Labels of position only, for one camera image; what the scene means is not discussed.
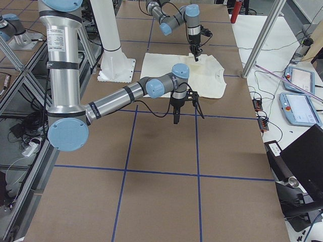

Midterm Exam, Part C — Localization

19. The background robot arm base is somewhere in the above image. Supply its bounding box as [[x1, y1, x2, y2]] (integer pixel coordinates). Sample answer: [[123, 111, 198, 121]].
[[1, 14, 43, 51]]

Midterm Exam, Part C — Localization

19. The water bottle on desk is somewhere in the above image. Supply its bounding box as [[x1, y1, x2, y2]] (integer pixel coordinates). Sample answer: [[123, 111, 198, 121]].
[[294, 37, 314, 62]]

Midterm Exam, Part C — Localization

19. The near blue teach pendant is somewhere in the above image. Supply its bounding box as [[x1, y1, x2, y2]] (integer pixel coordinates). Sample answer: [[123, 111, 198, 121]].
[[279, 93, 322, 127]]

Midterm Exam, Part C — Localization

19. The white long-sleeve printed shirt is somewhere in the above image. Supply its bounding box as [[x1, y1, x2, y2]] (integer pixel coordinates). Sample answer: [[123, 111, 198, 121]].
[[140, 53, 226, 99]]

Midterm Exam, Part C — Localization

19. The red cylinder bottle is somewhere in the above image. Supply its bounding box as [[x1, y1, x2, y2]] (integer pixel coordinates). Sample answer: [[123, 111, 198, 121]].
[[230, 0, 243, 24]]

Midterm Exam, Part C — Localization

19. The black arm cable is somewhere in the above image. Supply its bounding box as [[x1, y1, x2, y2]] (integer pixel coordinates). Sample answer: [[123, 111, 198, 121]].
[[136, 99, 175, 118]]

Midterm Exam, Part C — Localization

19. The aluminium frame post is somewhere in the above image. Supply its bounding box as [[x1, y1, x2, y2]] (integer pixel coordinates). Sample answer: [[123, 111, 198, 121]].
[[242, 0, 286, 79]]

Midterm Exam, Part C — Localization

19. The aluminium frame rack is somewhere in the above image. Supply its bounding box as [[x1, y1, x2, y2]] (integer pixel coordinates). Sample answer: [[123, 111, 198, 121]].
[[0, 25, 101, 242]]

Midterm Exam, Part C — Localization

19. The blue teach pendant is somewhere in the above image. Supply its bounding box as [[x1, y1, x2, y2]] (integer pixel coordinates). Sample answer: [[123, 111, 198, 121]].
[[285, 66, 315, 94], [279, 93, 322, 127]]

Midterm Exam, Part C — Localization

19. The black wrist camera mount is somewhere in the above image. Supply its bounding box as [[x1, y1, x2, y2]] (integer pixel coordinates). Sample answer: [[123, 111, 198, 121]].
[[200, 26, 212, 38], [186, 89, 205, 119]]

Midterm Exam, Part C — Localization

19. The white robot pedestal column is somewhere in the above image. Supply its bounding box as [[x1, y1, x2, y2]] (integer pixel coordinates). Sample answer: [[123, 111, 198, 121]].
[[90, 0, 136, 83]]

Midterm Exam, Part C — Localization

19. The far blue teach pendant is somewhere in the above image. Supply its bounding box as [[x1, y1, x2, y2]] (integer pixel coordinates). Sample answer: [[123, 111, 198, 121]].
[[285, 66, 315, 94]]

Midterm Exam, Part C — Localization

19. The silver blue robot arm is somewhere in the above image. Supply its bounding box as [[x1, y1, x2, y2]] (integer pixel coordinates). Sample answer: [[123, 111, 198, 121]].
[[38, 1, 189, 152], [146, 1, 209, 61]]

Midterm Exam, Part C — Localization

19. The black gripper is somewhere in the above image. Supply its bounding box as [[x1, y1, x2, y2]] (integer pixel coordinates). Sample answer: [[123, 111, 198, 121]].
[[170, 97, 186, 124], [188, 34, 202, 62]]

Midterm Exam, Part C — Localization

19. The reacher grabber stick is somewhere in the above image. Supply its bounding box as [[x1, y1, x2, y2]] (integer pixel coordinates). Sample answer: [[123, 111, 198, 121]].
[[254, 64, 323, 103]]

